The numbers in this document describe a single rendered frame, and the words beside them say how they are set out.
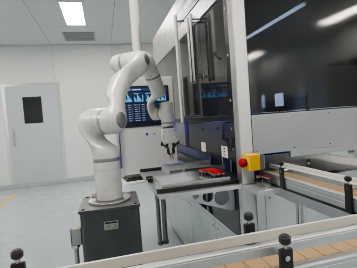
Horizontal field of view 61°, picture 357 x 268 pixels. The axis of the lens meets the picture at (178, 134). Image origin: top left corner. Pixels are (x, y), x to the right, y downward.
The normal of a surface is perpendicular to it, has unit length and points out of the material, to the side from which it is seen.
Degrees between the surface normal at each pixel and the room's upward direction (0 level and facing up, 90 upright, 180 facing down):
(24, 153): 90
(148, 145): 90
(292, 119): 90
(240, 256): 90
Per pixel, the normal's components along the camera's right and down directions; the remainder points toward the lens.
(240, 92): 0.25, 0.04
